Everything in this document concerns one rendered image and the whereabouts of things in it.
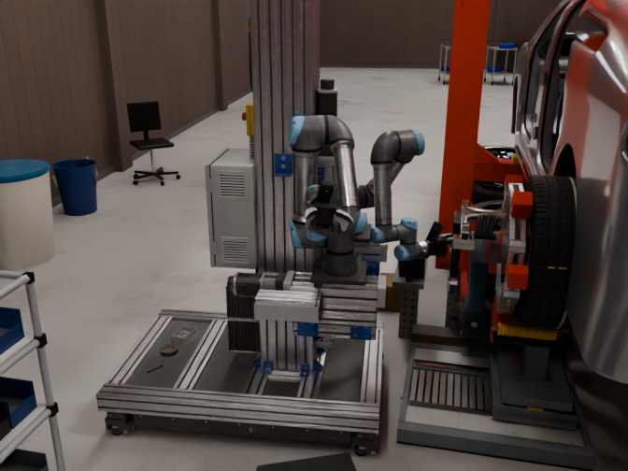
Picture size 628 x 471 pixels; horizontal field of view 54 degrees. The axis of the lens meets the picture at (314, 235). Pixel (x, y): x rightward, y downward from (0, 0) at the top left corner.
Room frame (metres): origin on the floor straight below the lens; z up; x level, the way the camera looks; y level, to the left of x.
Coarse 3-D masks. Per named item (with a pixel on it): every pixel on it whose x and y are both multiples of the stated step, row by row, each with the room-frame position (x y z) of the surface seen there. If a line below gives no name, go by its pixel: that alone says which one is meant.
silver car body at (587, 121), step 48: (576, 0) 3.83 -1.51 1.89; (624, 0) 2.76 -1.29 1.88; (528, 48) 5.00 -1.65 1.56; (576, 48) 2.88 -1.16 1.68; (624, 48) 2.20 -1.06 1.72; (528, 96) 4.89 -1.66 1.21; (576, 96) 2.58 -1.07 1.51; (624, 96) 1.87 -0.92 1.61; (528, 144) 4.28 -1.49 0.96; (576, 144) 2.44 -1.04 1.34; (624, 144) 1.78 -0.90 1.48; (624, 192) 1.70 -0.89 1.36; (576, 240) 2.17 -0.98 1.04; (624, 240) 1.66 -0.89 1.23; (576, 288) 2.04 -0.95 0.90; (624, 288) 1.63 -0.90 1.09; (576, 336) 1.93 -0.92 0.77; (624, 336) 1.63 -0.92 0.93
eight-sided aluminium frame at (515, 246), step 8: (512, 184) 2.65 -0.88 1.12; (520, 184) 2.64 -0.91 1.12; (512, 192) 2.53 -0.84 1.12; (504, 200) 2.77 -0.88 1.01; (504, 224) 2.79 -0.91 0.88; (512, 224) 2.37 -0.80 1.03; (520, 224) 2.41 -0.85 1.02; (512, 232) 2.35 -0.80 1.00; (520, 232) 2.38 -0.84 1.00; (512, 240) 2.32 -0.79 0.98; (520, 240) 2.32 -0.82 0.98; (512, 248) 2.31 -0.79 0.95; (520, 248) 2.30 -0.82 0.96; (512, 256) 2.31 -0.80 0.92; (520, 256) 2.30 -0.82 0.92; (520, 264) 2.30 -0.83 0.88; (496, 272) 2.74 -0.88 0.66; (496, 280) 2.69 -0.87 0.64; (496, 288) 2.65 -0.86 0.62; (504, 288) 2.32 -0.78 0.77; (496, 296) 2.60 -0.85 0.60; (504, 296) 2.31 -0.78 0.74; (512, 296) 2.30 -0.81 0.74; (504, 304) 2.37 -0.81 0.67; (512, 304) 2.36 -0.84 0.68; (504, 312) 2.44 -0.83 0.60; (512, 312) 2.43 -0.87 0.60
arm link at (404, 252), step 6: (396, 246) 2.61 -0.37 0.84; (402, 246) 2.60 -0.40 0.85; (408, 246) 2.59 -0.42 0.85; (414, 246) 2.60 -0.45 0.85; (420, 246) 2.63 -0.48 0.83; (396, 252) 2.61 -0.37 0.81; (402, 252) 2.58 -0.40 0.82; (408, 252) 2.59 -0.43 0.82; (414, 252) 2.60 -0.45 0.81; (420, 252) 2.62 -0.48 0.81; (396, 258) 2.60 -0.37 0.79; (402, 258) 2.57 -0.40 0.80; (408, 258) 2.59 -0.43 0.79
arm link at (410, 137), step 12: (396, 132) 2.64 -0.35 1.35; (408, 132) 2.66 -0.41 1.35; (420, 132) 2.68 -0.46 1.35; (408, 144) 2.62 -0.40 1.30; (420, 144) 2.64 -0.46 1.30; (396, 156) 2.62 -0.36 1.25; (408, 156) 2.65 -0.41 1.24; (396, 168) 2.73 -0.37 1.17; (372, 180) 2.90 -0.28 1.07; (372, 192) 2.86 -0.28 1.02; (372, 204) 2.88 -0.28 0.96
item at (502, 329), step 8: (496, 328) 2.45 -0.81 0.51; (504, 328) 2.43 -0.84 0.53; (512, 328) 2.42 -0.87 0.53; (520, 328) 2.42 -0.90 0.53; (528, 328) 2.41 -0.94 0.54; (536, 328) 2.41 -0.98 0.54; (544, 328) 2.41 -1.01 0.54; (552, 328) 2.41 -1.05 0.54; (528, 336) 2.41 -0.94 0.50; (536, 336) 2.39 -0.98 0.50; (544, 336) 2.39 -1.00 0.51; (552, 336) 2.38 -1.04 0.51; (560, 336) 2.39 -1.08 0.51
